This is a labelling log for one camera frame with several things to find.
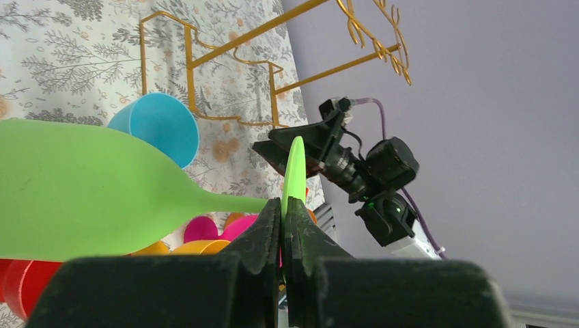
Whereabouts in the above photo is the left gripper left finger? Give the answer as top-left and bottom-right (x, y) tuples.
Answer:
(27, 199), (281, 327)

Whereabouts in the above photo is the green plastic wine glass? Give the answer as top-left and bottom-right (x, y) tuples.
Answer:
(0, 119), (307, 262)

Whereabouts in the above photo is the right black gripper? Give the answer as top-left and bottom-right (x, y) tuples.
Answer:
(252, 97), (358, 179)

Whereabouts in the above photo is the gold wire glass rack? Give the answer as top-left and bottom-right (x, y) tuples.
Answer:
(139, 0), (412, 128)

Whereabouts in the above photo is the orange plastic wine glass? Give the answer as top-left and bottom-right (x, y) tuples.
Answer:
(223, 208), (318, 228)

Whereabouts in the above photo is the red plastic wine glass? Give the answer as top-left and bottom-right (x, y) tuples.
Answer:
(1, 260), (63, 321)

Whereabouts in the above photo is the floral table mat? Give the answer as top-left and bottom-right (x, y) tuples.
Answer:
(1, 1), (298, 198)

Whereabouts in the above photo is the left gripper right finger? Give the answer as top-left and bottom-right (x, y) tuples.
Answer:
(283, 197), (513, 327)

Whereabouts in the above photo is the magenta plastic wine glass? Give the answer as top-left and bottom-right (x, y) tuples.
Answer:
(183, 213), (257, 243)

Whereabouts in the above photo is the amber plastic wine glass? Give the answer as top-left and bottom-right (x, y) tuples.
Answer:
(132, 239), (230, 256)

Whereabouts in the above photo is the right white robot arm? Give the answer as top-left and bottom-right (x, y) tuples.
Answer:
(252, 97), (446, 260)

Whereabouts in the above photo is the blue plastic wine glass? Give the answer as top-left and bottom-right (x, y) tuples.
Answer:
(107, 92), (200, 169)

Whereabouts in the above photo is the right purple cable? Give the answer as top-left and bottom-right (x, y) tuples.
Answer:
(352, 97), (449, 261)

